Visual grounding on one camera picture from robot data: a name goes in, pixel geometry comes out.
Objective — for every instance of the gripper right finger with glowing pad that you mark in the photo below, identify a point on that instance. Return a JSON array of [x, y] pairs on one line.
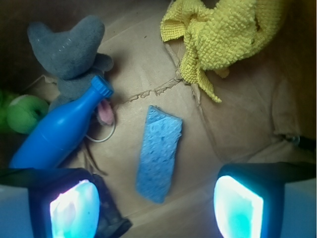
[[266, 200]]

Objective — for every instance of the grey plush toy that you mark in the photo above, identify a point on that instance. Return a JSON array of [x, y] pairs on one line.
[[70, 56]]

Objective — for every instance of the yellow knitted cloth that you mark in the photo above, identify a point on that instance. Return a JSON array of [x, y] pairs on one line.
[[215, 38]]

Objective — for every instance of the green plush toy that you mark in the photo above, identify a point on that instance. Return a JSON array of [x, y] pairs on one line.
[[20, 113]]

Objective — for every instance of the blue plastic bottle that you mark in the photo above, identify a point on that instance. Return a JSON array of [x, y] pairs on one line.
[[60, 132]]

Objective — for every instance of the blue sponge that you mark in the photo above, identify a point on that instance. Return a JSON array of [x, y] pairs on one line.
[[157, 158]]

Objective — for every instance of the brown paper bag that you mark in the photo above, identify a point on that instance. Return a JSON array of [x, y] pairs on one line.
[[265, 99]]

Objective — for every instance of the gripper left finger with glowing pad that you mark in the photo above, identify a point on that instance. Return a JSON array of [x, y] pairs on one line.
[[48, 203]]

